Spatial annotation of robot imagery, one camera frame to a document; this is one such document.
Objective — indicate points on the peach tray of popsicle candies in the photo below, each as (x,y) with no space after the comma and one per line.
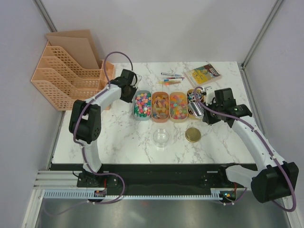
(160,107)

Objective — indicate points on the peach desk organizer rack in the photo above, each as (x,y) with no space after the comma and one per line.
(70,68)

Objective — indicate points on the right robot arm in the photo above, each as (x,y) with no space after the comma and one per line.
(274,178)

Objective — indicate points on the silver metal scoop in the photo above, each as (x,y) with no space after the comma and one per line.
(196,109)

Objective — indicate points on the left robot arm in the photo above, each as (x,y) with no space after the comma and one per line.
(85,121)

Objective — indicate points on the clear glass jar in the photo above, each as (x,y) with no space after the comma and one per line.
(160,138)

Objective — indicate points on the tan tray of lollipops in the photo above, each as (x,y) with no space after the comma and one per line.
(200,93)

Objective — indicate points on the blue tray of solid candies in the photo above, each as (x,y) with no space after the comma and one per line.
(142,105)

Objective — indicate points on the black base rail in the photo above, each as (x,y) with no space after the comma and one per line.
(152,178)

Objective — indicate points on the white slotted cable duct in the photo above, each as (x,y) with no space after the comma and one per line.
(102,195)

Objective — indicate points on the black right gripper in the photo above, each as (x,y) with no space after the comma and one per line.
(207,118)

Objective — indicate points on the beige tray of star gummies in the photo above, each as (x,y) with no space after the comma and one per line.
(178,107)

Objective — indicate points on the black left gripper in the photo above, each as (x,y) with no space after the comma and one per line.
(129,99)

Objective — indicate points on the orange pen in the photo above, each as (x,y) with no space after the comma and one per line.
(169,82)

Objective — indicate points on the gold jar lid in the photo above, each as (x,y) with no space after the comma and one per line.
(193,134)

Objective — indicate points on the pink patterned pen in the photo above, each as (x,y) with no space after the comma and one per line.
(173,78)

